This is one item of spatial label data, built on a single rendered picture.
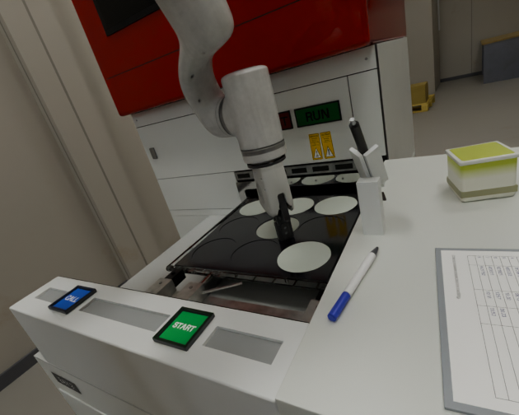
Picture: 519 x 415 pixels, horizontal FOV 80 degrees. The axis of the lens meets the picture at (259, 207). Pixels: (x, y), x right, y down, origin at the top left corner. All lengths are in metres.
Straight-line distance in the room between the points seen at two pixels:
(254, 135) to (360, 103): 0.32
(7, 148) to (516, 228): 2.31
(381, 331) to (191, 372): 0.20
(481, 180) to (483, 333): 0.27
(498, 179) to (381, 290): 0.27
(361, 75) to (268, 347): 0.61
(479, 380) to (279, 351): 0.17
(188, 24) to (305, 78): 0.39
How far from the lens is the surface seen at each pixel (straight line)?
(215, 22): 0.50
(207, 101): 0.61
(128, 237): 2.53
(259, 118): 0.54
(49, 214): 2.39
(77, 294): 0.63
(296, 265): 0.57
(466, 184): 0.55
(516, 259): 0.44
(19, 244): 2.35
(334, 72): 0.79
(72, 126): 2.39
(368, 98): 0.78
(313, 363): 0.32
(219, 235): 0.76
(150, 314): 0.48
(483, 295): 0.38
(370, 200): 0.46
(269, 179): 0.56
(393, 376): 0.31
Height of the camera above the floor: 1.21
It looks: 22 degrees down
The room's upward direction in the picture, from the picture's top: 16 degrees counter-clockwise
